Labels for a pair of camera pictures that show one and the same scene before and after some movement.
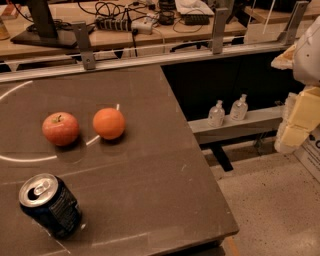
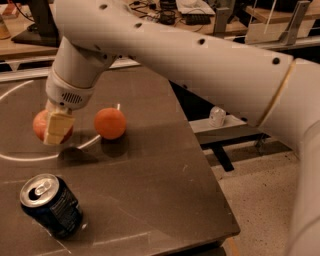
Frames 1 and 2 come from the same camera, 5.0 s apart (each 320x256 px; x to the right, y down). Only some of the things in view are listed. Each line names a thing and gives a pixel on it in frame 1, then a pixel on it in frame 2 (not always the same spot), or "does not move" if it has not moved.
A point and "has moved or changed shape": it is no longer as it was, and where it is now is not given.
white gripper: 308,56 -> 68,94
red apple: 61,128 has moved or changed shape
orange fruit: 109,123 does not move
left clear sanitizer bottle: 216,115 does not move
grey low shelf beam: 254,124 does not move
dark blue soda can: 51,202 does not move
